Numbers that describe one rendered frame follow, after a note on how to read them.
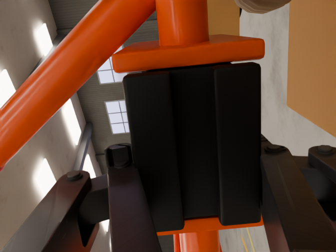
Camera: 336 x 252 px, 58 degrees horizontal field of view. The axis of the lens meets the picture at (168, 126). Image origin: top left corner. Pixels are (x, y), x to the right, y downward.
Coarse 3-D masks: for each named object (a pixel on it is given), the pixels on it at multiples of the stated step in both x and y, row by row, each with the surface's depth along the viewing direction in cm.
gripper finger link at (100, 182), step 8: (104, 176) 13; (96, 184) 12; (104, 184) 12; (88, 192) 12; (96, 192) 12; (104, 192) 12; (88, 200) 12; (96, 200) 12; (104, 200) 12; (80, 208) 12; (88, 208) 12; (96, 208) 12; (104, 208) 12; (80, 216) 12; (88, 216) 12; (96, 216) 12; (104, 216) 12; (80, 224) 12; (88, 224) 12
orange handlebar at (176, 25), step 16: (160, 0) 12; (176, 0) 12; (192, 0) 12; (160, 16) 12; (176, 16) 12; (192, 16) 12; (160, 32) 13; (176, 32) 12; (192, 32) 12; (208, 32) 13; (176, 240) 20; (192, 240) 15; (208, 240) 15
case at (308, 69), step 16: (304, 0) 29; (320, 0) 26; (304, 16) 29; (320, 16) 26; (288, 32) 33; (304, 32) 29; (320, 32) 26; (288, 48) 33; (304, 48) 30; (320, 48) 27; (288, 64) 34; (304, 64) 30; (320, 64) 27; (288, 80) 34; (304, 80) 30; (320, 80) 27; (288, 96) 35; (304, 96) 31; (320, 96) 27; (304, 112) 31; (320, 112) 28
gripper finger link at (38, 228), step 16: (64, 176) 12; (80, 176) 12; (48, 192) 11; (64, 192) 11; (80, 192) 11; (48, 208) 10; (64, 208) 10; (32, 224) 9; (48, 224) 9; (64, 224) 9; (96, 224) 12; (16, 240) 8; (32, 240) 8; (48, 240) 8; (64, 240) 9; (80, 240) 10
